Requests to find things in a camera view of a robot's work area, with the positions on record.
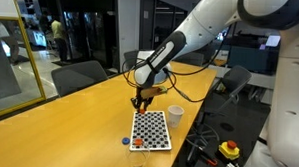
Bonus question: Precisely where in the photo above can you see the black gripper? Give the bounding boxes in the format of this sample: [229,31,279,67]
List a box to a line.
[131,87,155,112]

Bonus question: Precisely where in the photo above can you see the white paper cup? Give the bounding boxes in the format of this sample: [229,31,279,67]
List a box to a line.
[166,104,186,129]

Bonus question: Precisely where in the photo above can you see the clear plastic cup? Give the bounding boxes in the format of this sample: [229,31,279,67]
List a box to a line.
[124,144,151,167]

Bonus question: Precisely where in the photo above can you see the checkered marker board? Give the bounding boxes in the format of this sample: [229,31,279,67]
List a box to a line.
[128,109,175,153]

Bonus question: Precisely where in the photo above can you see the grey office chair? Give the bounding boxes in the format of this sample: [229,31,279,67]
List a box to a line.
[49,58,109,100]
[123,49,139,72]

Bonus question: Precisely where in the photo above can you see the black orange clamp tool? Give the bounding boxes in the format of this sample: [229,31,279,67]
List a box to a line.
[200,154,219,167]

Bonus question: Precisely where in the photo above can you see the white yellow sign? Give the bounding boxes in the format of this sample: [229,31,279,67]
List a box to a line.
[211,49,231,67]

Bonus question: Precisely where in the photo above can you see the black mesh office chair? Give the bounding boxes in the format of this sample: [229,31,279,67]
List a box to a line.
[185,64,253,165]

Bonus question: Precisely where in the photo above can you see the yellow emergency stop button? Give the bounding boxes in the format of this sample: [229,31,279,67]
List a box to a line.
[218,139,242,162]

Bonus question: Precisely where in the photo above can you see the person in yellow shirt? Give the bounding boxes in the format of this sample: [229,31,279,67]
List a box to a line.
[49,15,71,64]

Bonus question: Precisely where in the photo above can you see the yellow framed glass partition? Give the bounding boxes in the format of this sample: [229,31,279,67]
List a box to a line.
[0,0,50,123]

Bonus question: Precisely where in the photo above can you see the lit computer monitor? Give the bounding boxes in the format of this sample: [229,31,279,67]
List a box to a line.
[264,35,282,48]

